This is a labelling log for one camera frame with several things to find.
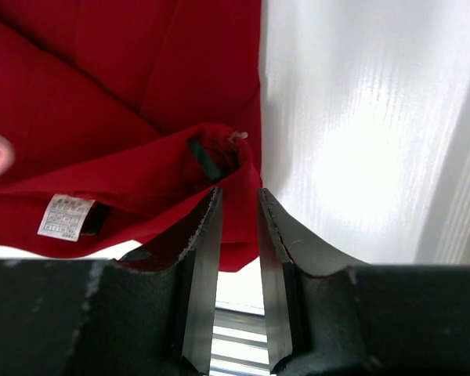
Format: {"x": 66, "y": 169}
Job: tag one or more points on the white skirt care label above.
{"x": 64, "y": 217}

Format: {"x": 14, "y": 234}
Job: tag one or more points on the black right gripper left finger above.
{"x": 149, "y": 313}

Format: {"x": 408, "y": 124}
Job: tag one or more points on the red skirt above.
{"x": 141, "y": 106}

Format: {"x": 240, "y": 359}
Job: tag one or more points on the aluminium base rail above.
{"x": 239, "y": 341}

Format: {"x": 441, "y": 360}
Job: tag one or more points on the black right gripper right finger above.
{"x": 328, "y": 313}

